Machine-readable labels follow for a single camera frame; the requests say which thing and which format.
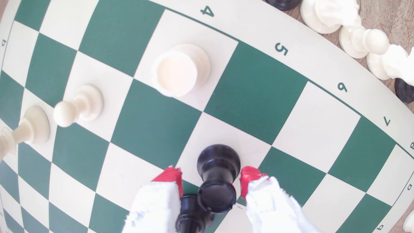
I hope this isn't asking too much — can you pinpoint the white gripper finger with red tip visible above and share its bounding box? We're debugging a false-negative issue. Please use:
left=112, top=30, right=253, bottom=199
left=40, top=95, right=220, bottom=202
left=122, top=166, right=184, bottom=233
left=240, top=166, right=321, bottom=233

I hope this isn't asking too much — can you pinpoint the black chess rook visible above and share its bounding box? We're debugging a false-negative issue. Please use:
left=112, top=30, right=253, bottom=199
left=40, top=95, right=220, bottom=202
left=197, top=144, right=241, bottom=214

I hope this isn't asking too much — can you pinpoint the tall black chess king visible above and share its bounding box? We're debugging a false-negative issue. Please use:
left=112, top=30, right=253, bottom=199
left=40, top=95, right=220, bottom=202
left=175, top=194, right=214, bottom=233

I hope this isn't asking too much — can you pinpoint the green and cream chess mat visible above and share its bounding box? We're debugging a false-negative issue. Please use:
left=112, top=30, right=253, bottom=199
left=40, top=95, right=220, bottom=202
left=0, top=0, right=414, bottom=233

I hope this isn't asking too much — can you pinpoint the white chess pawn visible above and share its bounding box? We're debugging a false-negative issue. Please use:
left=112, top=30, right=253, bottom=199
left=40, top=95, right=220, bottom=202
left=339, top=25, right=390, bottom=59
left=53, top=84, right=104, bottom=128

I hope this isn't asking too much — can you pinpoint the white chess rook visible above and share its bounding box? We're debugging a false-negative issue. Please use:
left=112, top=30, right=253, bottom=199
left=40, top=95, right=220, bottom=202
left=150, top=43, right=211, bottom=98

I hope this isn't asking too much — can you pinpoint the white chess queen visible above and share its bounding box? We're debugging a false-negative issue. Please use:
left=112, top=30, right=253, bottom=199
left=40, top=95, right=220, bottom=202
left=403, top=210, right=414, bottom=233

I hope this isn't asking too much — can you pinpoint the tall white chess bishop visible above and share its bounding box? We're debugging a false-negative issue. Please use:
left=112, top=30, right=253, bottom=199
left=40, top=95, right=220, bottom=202
left=0, top=105, right=50, bottom=162

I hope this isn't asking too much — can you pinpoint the black chess piece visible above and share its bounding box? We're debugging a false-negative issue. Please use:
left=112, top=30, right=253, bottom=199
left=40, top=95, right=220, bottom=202
left=394, top=78, right=414, bottom=104
left=265, top=0, right=303, bottom=11

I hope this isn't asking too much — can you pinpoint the white chess piece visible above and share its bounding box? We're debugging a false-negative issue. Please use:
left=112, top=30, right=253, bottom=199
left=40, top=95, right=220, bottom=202
left=366, top=44, right=414, bottom=87

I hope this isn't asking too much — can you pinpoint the white chess knight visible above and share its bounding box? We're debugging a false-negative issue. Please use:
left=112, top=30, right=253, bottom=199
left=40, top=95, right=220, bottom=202
left=300, top=0, right=362, bottom=35

